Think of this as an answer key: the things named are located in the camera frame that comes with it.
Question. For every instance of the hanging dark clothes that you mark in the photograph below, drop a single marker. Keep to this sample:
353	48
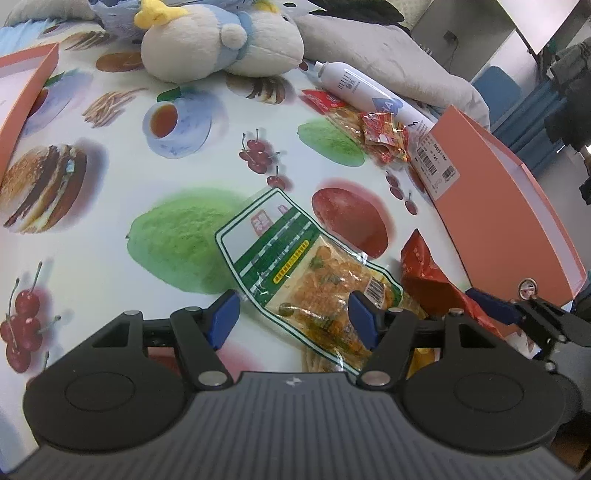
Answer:
570	123

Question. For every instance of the white blue plush duck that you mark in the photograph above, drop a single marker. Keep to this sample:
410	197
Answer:
191	42

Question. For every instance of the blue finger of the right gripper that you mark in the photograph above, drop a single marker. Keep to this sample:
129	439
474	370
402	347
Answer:
500	310

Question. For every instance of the pink cardboard box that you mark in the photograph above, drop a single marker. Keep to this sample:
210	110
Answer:
508	236

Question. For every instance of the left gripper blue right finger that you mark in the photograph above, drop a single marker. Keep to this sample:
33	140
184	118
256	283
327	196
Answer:
365	318

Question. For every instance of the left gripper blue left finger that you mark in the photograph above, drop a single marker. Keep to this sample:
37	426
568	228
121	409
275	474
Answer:
220	318

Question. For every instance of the fruit print bed sheet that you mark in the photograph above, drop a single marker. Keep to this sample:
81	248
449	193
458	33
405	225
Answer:
165	168

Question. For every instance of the blue chair back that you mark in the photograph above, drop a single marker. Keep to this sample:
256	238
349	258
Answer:
499	91

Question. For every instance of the white spray bottle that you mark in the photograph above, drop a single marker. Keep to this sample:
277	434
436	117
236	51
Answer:
367	95

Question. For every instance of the grey blanket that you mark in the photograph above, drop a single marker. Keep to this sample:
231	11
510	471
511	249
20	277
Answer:
386	54

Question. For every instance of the pink box lid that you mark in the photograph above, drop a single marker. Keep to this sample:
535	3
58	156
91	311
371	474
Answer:
23	75

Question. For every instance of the blue curtain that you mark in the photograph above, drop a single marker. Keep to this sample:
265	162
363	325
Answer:
524	133

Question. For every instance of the grey wall shelf unit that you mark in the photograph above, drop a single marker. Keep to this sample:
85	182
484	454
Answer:
468	36

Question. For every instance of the clear bag of red candies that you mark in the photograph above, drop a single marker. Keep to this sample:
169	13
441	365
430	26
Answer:
349	137

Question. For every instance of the green bordered snack bag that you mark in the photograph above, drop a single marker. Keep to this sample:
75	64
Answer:
299	276

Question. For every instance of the blue patterned plastic bag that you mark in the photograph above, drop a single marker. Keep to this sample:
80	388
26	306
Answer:
117	17

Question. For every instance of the red snack packet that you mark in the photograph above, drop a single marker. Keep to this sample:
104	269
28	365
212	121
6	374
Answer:
426	283

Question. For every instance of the black jacket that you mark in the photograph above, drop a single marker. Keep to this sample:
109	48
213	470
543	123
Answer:
379	12

